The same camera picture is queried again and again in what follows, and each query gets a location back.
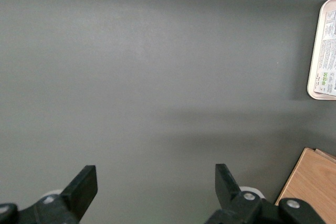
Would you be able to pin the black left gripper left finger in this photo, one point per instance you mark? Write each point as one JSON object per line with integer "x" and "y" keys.
{"x": 81, "y": 187}

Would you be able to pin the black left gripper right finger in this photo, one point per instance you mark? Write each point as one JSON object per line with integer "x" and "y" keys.
{"x": 227, "y": 192}

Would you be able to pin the shortbread biscuit box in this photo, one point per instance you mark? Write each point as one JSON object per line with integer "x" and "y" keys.
{"x": 328, "y": 56}

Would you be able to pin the light wooden board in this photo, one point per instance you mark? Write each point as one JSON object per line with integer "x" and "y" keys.
{"x": 309, "y": 182}

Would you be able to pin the white rectangular tray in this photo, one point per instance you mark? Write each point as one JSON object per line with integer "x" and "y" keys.
{"x": 315, "y": 82}

